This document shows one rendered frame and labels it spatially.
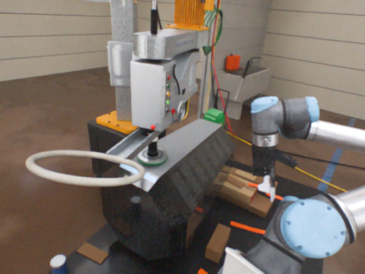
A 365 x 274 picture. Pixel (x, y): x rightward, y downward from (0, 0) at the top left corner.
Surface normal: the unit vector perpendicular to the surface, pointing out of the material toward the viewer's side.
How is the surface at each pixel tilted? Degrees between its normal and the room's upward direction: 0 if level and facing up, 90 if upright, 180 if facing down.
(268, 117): 82
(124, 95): 90
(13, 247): 0
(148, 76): 90
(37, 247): 0
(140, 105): 90
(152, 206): 90
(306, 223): 48
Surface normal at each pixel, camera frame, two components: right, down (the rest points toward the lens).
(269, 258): -0.30, -0.76
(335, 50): -0.61, 0.32
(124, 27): -0.01, 0.44
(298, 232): -0.25, -0.31
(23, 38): 0.79, 0.32
